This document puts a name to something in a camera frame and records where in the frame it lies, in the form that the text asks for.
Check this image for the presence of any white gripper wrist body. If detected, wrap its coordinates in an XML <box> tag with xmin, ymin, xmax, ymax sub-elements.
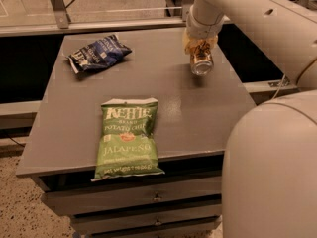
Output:
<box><xmin>186</xmin><ymin>5</ymin><xmax>224</xmax><ymax>39</ymax></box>

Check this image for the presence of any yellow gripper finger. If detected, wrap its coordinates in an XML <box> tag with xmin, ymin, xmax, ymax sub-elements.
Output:
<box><xmin>206</xmin><ymin>36</ymin><xmax>218</xmax><ymax>50</ymax></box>
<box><xmin>182</xmin><ymin>30</ymin><xmax>197</xmax><ymax>55</ymax></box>

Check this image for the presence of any orange patterned drink can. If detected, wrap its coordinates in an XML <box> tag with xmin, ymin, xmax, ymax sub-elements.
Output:
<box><xmin>190</xmin><ymin>41</ymin><xmax>214</xmax><ymax>76</ymax></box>

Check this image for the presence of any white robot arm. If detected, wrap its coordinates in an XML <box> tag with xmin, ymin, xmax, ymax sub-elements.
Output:
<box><xmin>186</xmin><ymin>0</ymin><xmax>317</xmax><ymax>238</ymax></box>

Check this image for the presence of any grey drawer cabinet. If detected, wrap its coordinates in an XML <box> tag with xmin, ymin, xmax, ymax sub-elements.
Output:
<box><xmin>17</xmin><ymin>28</ymin><xmax>254</xmax><ymax>238</ymax></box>

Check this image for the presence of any blue chip bag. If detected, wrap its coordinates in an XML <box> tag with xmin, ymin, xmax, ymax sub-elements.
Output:
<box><xmin>67</xmin><ymin>35</ymin><xmax>132</xmax><ymax>74</ymax></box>

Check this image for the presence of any green Kettle jalapeno chip bag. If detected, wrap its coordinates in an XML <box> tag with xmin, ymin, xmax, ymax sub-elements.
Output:
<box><xmin>92</xmin><ymin>98</ymin><xmax>163</xmax><ymax>181</ymax></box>

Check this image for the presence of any metal guard rail frame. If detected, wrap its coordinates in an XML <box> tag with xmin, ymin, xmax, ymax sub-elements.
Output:
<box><xmin>0</xmin><ymin>0</ymin><xmax>317</xmax><ymax>38</ymax></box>

